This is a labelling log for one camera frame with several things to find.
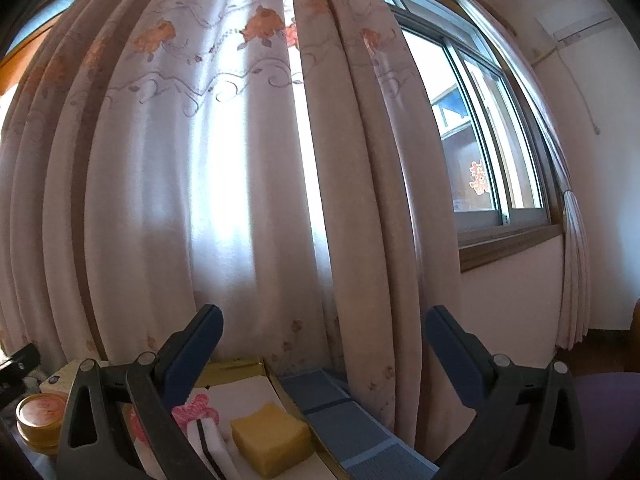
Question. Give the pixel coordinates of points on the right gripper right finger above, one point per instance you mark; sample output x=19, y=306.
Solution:
x=527, y=422

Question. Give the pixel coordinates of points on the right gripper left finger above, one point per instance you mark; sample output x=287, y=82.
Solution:
x=95, y=441

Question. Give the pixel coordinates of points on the pink flower cloth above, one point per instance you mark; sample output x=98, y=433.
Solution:
x=197, y=408

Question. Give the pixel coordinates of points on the white melamine sponge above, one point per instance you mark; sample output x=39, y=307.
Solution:
x=206, y=440

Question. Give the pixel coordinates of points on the yellow sponge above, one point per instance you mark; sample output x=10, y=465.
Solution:
x=271, y=440

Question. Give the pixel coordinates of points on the yellow tissue pack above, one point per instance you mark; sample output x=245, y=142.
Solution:
x=60, y=382

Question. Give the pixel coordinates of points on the round gold pink tin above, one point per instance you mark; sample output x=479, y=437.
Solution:
x=39, y=420

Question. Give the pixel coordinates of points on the purple chair seat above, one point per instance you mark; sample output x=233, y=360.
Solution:
x=610, y=415

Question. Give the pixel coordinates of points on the tied-back curtain bundle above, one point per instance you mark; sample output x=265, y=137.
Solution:
x=575, y=310

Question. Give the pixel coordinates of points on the gold tray box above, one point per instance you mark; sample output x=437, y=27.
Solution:
x=237, y=389

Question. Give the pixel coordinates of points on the blue plaid tablecloth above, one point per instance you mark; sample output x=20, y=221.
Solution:
x=361, y=445

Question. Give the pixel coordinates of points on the pink floral curtain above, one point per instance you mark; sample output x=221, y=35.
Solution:
x=277, y=158

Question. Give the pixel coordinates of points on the window with metal frame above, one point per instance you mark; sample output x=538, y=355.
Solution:
x=504, y=192

